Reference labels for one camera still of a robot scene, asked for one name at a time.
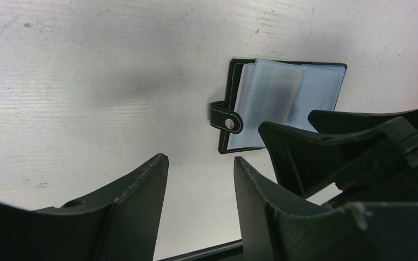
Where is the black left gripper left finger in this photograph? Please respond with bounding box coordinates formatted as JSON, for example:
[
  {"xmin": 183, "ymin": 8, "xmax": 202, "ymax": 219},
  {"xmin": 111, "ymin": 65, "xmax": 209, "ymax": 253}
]
[{"xmin": 0, "ymin": 153, "xmax": 169, "ymax": 260}]

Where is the black leather card holder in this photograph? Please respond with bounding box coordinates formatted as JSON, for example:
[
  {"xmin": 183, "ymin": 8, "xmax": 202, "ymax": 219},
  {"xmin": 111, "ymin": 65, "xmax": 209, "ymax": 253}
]
[{"xmin": 209, "ymin": 58, "xmax": 348, "ymax": 154}]

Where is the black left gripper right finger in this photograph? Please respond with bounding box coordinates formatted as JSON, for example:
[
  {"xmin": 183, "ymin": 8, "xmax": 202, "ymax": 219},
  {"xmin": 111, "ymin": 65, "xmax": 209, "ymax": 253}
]
[{"xmin": 233, "ymin": 157, "xmax": 418, "ymax": 260}]

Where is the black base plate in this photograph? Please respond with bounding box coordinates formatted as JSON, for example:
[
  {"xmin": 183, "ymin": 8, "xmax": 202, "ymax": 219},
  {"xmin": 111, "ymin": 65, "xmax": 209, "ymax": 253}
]
[{"xmin": 160, "ymin": 239, "xmax": 244, "ymax": 261}]

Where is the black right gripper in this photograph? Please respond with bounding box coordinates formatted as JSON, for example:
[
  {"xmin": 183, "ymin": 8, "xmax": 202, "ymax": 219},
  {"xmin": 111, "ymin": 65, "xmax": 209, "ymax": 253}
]
[{"xmin": 259, "ymin": 109, "xmax": 418, "ymax": 207}]

